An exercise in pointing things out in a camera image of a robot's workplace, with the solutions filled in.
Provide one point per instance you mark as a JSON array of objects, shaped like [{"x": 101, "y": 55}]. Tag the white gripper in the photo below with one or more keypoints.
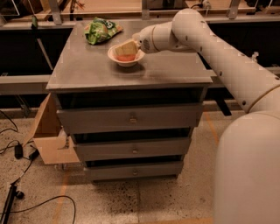
[{"x": 144, "y": 40}]

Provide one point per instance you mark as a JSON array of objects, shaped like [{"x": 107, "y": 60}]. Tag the red apple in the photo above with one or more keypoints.
[{"x": 126, "y": 57}]

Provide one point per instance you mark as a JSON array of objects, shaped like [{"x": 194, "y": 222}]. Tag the white paper bowl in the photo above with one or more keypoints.
[{"x": 129, "y": 62}]

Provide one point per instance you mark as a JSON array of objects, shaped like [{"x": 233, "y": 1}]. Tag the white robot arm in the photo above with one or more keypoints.
[{"x": 247, "y": 167}]

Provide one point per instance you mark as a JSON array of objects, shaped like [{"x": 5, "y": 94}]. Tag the green chip bag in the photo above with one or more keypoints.
[{"x": 100, "y": 30}]

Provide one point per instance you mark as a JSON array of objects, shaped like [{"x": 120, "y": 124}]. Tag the grey drawer cabinet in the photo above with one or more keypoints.
[{"x": 86, "y": 78}]

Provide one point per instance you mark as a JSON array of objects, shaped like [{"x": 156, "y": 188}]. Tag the top grey drawer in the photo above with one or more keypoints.
[{"x": 98, "y": 120}]

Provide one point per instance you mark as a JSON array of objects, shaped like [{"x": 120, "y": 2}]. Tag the grey drawer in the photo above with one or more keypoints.
[
  {"x": 98, "y": 120},
  {"x": 132, "y": 171},
  {"x": 133, "y": 149}
]

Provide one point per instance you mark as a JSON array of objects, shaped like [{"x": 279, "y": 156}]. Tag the middle grey drawer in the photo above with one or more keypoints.
[{"x": 133, "y": 149}]

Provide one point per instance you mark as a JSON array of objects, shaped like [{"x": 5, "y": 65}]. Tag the bottom grey drawer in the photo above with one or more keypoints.
[{"x": 132, "y": 171}]

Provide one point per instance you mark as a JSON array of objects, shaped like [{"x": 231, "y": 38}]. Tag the brown cardboard box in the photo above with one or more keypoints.
[{"x": 53, "y": 143}]

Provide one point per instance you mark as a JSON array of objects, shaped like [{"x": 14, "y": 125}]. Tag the black power adapter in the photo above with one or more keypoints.
[{"x": 18, "y": 151}]

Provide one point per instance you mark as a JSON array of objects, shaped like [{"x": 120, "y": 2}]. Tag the black stand base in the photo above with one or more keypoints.
[{"x": 13, "y": 193}]

